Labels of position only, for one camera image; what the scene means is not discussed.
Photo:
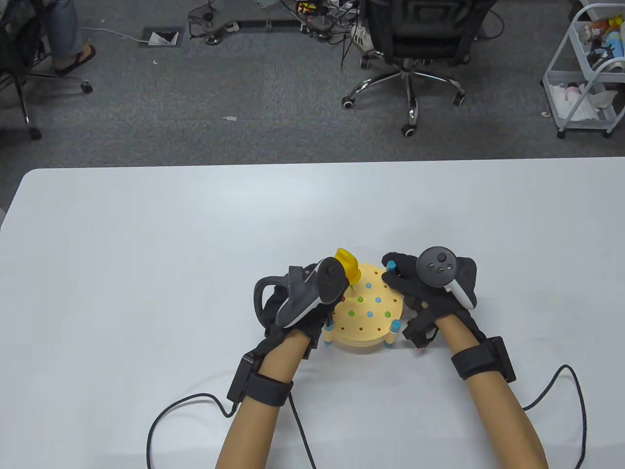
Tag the person's left hand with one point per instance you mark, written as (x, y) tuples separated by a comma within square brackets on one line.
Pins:
[(305, 327)]

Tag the person's right hand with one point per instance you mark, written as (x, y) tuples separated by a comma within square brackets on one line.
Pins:
[(415, 293)]

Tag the yellow round tap bench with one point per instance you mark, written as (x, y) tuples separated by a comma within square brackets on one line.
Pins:
[(364, 334)]

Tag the yellow toy hammer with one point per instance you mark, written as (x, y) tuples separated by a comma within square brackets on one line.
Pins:
[(347, 264)]

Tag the person's left forearm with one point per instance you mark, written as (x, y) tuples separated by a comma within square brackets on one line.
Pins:
[(268, 415)]

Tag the person's right forearm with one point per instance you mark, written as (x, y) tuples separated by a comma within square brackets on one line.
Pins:
[(498, 420)]

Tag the grey right hand controller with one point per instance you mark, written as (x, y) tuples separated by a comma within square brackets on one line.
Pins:
[(437, 266)]

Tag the grey hand controller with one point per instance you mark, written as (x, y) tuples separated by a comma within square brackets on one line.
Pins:
[(332, 281), (437, 266)]

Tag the grey left hand controller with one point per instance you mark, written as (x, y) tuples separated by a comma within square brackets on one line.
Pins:
[(332, 281)]

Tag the black office chair chrome base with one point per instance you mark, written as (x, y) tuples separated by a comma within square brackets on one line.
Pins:
[(429, 34)]

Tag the white shoe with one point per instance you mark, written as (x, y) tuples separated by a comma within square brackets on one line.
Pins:
[(362, 36)]

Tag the white rolling cart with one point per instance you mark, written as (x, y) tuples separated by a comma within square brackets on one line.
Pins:
[(561, 51)]

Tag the pile of colourful toys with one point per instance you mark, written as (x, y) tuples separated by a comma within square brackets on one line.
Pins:
[(613, 46)]

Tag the floor socket box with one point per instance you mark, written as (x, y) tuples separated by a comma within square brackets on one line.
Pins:
[(161, 38)]

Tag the black chair with castors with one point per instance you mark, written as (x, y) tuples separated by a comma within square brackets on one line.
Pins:
[(34, 132)]

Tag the black left wrist camera band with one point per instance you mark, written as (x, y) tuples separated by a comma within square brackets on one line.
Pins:
[(268, 391)]

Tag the black wrist camera band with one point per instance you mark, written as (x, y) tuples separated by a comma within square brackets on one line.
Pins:
[(268, 391), (476, 364)]

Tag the black right wrist camera band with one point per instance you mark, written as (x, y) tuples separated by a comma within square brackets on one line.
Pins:
[(476, 364)]

